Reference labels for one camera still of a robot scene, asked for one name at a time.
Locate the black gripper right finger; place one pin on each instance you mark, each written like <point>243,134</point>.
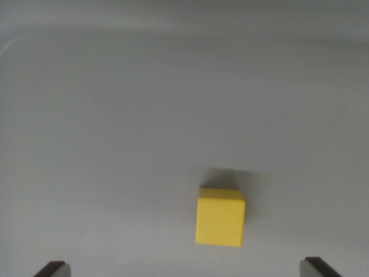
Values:
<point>315,269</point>

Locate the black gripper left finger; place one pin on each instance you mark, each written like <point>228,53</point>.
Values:
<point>54,269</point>

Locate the yellow wooden cube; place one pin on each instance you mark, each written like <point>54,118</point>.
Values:
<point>220,220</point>

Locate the grey plastic bin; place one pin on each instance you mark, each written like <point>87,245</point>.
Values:
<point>144,101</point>

